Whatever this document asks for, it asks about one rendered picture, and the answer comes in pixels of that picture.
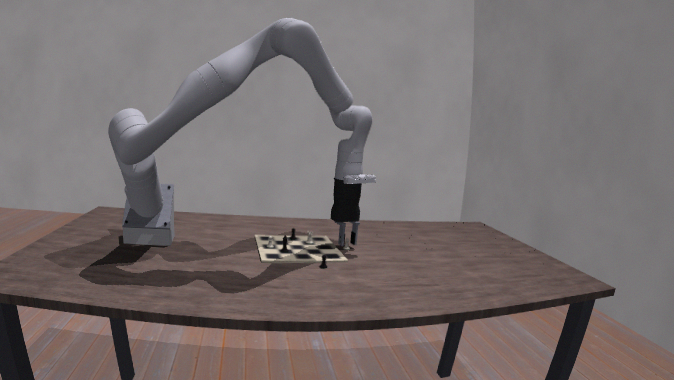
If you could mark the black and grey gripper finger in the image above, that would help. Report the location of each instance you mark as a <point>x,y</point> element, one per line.
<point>341,240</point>
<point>354,232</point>

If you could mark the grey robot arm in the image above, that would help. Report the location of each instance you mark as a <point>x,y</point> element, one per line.
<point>213,82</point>

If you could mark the cream and black chessboard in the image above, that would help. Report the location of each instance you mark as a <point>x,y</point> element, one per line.
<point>299,251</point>

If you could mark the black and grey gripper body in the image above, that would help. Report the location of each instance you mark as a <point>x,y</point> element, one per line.
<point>347,191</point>

